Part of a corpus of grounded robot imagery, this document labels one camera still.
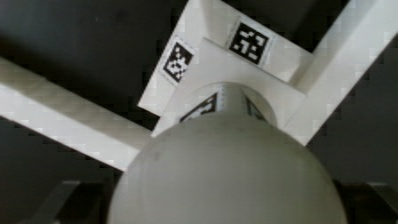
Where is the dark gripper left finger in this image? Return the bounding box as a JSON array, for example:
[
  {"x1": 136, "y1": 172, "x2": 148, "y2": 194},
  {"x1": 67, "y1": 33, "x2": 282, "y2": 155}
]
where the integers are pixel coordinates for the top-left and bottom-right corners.
[{"x1": 17, "y1": 180, "x2": 109, "y2": 224}]

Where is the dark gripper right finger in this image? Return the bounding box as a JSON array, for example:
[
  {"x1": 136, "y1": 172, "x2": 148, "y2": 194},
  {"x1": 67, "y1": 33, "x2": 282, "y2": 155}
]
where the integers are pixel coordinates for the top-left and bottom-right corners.
[{"x1": 335, "y1": 182, "x2": 398, "y2": 224}]

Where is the white lamp bulb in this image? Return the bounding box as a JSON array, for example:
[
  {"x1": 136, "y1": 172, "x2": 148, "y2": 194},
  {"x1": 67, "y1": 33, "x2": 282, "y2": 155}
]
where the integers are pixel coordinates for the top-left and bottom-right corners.
[{"x1": 106, "y1": 83, "x2": 347, "y2": 224}]

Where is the white U-shaped fence frame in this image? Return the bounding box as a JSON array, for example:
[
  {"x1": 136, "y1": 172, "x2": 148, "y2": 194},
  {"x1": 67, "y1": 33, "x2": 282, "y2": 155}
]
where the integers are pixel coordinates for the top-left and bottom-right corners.
[{"x1": 0, "y1": 0, "x2": 398, "y2": 169}]

